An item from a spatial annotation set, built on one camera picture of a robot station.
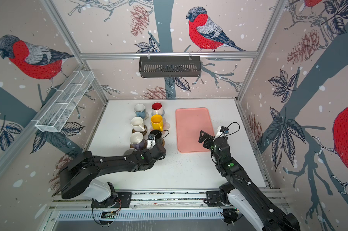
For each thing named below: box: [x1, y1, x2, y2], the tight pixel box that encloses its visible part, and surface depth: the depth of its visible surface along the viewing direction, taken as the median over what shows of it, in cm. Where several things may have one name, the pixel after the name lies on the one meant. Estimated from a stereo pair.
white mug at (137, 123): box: [130, 116, 146, 133], surface depth 96 cm
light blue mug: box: [134, 103, 146, 119], surface depth 105 cm
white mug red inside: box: [150, 102, 163, 116], surface depth 108 cm
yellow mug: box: [150, 114, 164, 132], surface depth 100 cm
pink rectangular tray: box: [175, 107, 215, 153], surface depth 106 cm
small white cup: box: [129, 131, 146, 152], surface depth 92 cm
